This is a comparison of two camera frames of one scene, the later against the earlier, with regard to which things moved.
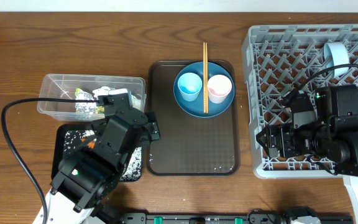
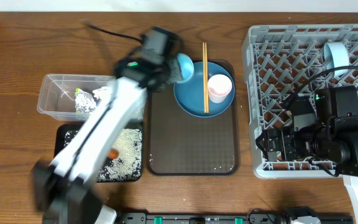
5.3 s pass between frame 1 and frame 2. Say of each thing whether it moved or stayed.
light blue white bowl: stayed
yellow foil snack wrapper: stayed
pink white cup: stayed
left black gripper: moved
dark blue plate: stayed
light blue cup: moved
